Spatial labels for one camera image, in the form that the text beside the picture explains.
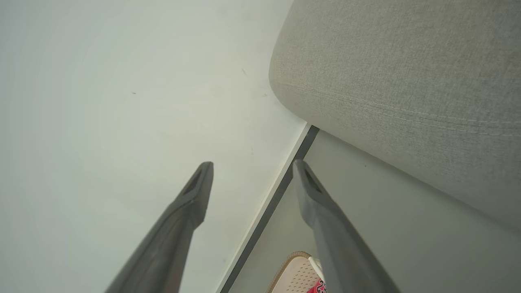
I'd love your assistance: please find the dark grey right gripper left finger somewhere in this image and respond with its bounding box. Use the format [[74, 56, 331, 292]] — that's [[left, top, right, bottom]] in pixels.
[[105, 162, 214, 293]]

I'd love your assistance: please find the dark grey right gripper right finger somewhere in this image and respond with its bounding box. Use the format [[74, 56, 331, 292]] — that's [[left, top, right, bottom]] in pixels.
[[292, 159, 402, 293]]

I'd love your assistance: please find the red jersey with white stripes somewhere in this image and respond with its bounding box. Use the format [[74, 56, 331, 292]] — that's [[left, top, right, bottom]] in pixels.
[[306, 279, 328, 293]]

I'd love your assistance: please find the cream laundry basket brown rim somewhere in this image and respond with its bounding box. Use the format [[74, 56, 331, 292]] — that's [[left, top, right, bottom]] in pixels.
[[267, 251, 326, 293]]

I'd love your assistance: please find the grey and white baseboard strip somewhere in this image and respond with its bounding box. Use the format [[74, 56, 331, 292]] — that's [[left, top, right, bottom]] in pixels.
[[215, 122, 320, 293]]

